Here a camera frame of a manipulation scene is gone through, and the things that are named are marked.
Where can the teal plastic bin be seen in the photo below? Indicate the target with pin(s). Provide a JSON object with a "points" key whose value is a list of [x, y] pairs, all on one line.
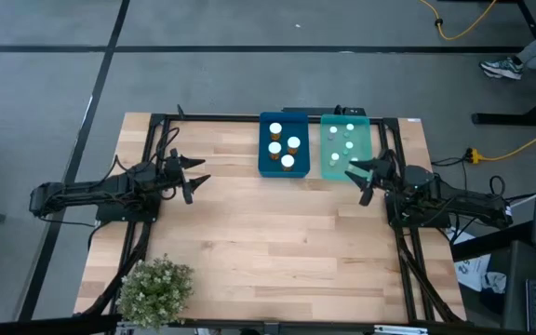
{"points": [[361, 135]]}

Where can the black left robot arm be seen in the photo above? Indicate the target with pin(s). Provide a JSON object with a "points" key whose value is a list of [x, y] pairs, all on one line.
{"points": [[91, 191]]}

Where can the black floor bar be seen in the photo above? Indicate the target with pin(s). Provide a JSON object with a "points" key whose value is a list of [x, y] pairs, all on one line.
{"points": [[40, 325]]}

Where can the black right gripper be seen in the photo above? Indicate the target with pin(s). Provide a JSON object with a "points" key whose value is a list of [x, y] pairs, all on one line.
{"points": [[382, 174]]}

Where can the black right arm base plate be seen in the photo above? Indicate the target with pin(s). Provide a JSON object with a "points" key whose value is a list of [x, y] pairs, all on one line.
{"points": [[438, 222]]}

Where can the pink pill vial white cap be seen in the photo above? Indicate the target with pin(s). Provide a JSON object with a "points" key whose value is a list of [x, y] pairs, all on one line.
{"points": [[332, 130]]}

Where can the green artificial potted plant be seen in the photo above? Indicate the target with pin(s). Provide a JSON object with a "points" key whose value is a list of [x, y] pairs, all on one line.
{"points": [[156, 290]]}

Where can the black aluminium table frame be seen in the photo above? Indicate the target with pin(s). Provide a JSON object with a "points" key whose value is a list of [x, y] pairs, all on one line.
{"points": [[212, 118]]}

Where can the white printed paper bag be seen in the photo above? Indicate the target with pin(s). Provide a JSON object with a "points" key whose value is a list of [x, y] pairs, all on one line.
{"points": [[473, 272]]}

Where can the black desk leg frame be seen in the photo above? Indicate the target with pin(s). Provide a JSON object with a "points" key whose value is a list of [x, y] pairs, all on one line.
{"points": [[505, 119]]}

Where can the black box under keyboard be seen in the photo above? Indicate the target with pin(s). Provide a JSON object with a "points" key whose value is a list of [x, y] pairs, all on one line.
{"points": [[517, 279]]}

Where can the dark blue plastic bin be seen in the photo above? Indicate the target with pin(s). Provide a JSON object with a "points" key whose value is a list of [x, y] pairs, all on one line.
{"points": [[296, 121]]}

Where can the teal pill vial white cap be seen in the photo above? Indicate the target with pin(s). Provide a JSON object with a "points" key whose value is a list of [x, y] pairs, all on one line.
{"points": [[350, 127], [349, 145]]}

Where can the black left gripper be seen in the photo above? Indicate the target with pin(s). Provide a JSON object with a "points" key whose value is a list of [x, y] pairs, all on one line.
{"points": [[177, 179]]}

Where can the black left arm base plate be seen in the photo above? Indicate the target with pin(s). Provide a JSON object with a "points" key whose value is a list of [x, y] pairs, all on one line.
{"points": [[110, 215]]}

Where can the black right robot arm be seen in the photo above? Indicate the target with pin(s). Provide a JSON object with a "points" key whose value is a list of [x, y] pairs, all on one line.
{"points": [[454, 200]]}

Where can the orange pill bottle white cap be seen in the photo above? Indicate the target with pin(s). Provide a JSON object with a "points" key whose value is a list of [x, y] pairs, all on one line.
{"points": [[274, 148], [287, 161], [293, 142], [275, 128]]}

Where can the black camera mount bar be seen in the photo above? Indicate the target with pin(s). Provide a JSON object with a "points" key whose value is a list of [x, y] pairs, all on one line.
{"points": [[305, 111]]}

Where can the person's shoe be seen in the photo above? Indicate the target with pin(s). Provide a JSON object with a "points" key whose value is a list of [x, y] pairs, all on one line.
{"points": [[500, 68]]}

